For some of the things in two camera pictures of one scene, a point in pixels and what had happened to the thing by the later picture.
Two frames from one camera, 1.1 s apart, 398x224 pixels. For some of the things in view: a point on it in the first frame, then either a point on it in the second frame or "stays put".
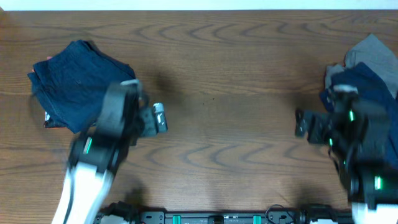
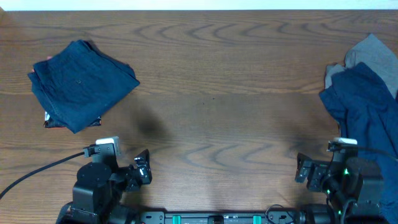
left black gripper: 144,121 → 137,173
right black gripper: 321,121 → 320,167
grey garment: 375,55 stays put
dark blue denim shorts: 70,87 stays put
